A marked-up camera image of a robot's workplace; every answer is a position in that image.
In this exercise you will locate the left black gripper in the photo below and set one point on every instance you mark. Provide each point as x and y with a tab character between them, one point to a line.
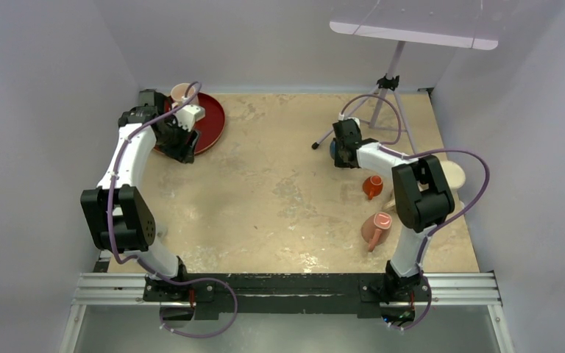
183	152

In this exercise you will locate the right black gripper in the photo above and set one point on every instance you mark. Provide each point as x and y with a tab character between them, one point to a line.
338	162

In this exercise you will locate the white pinkish mug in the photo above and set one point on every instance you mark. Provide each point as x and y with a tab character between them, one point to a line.
181	91

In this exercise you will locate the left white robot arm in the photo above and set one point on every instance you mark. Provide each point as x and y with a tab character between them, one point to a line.
117	215

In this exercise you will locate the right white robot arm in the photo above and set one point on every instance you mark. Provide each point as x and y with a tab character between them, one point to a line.
422	196

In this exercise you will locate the dark blue mug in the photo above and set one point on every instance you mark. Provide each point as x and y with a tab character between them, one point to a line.
332	149

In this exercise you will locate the small orange mug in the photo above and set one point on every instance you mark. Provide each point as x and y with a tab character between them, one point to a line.
373	186

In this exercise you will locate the beige mug lying sideways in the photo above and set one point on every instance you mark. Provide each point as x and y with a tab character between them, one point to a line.
390	205

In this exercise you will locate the pink salmon mug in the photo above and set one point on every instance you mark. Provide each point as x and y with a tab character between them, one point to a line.
376	229

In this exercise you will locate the cream upside down mug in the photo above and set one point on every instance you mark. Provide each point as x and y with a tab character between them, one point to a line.
454	174

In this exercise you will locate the round red lacquer tray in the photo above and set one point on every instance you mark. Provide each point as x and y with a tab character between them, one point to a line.
211	126

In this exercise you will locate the white tripod stand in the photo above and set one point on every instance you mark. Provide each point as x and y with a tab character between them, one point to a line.
385	92

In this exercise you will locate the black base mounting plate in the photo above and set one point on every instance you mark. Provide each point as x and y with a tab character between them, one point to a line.
359	294

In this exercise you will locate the white overhead light panel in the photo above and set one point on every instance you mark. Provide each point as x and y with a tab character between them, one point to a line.
459	24

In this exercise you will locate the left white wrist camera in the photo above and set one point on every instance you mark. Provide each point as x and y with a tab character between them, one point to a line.
188	116

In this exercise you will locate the aluminium frame rail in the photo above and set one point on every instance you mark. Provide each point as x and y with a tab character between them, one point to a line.
445	289

